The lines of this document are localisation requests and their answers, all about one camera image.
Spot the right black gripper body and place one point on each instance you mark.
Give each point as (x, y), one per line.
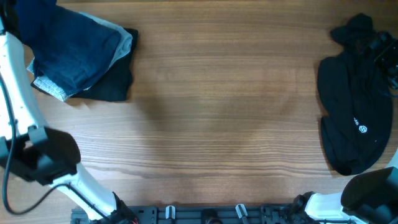
(387, 59)

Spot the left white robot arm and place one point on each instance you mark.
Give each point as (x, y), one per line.
(33, 151)

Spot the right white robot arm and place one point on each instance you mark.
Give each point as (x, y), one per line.
(369, 197)

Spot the black garment with white logo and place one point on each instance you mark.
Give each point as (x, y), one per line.
(358, 125)

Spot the folded light grey garment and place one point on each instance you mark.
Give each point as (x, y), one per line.
(45, 85)

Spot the folded black garment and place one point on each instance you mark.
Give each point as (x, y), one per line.
(115, 83)

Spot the folded dark blue garment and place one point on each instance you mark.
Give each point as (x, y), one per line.
(70, 49)

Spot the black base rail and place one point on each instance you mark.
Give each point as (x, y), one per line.
(263, 214)

